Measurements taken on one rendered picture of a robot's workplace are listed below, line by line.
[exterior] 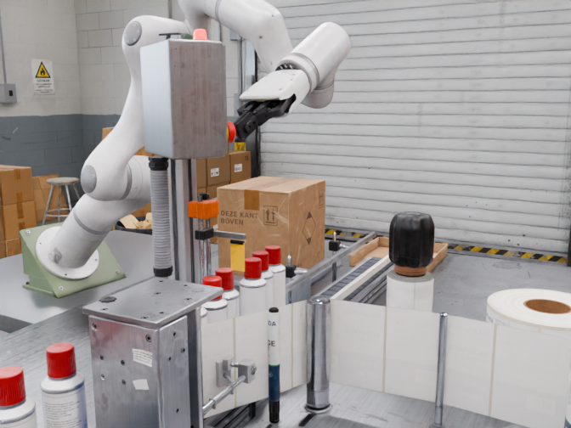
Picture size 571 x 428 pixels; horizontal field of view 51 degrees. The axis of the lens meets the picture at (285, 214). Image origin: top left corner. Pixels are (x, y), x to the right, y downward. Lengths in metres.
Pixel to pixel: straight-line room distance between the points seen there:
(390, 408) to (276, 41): 0.76
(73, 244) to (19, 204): 2.94
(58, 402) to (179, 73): 0.52
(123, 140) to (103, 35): 6.22
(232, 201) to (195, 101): 0.83
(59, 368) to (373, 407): 0.52
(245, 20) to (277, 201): 0.61
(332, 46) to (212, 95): 0.31
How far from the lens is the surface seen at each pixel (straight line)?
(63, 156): 7.88
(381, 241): 2.28
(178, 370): 0.72
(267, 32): 1.29
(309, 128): 5.88
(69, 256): 1.84
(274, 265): 1.22
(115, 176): 1.57
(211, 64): 1.01
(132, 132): 1.56
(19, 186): 4.73
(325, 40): 1.21
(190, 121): 0.99
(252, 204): 1.76
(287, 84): 1.09
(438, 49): 5.43
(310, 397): 1.02
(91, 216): 1.71
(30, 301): 1.82
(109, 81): 7.69
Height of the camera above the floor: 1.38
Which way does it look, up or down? 11 degrees down
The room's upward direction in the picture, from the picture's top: straight up
